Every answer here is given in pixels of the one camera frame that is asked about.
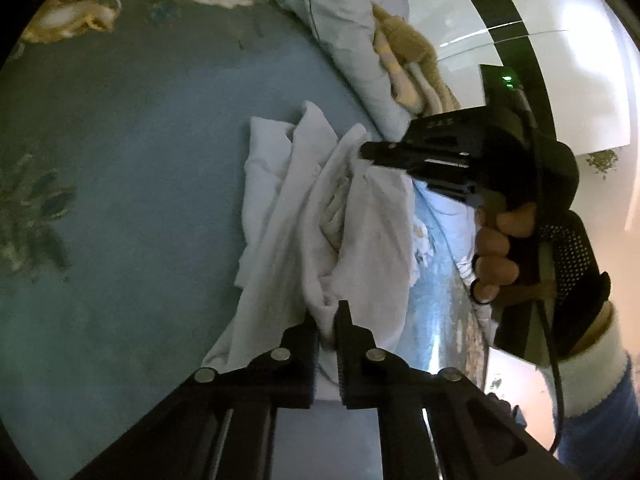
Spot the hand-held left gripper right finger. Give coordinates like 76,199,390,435
334,300,577,480

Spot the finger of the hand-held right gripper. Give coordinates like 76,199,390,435
359,140,417,173

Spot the white printed shirt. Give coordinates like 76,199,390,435
202,101,418,403

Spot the brown plush toy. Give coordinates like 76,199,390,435
372,3,443,68

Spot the person's right hand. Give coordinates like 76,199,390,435
470,202,615,362

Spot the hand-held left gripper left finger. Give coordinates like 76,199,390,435
75,310,321,480

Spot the black cable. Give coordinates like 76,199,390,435
515,85,568,456

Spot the person's right forearm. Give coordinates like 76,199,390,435
537,310,640,480

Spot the grey daisy print quilt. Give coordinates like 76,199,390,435
265,0,417,137

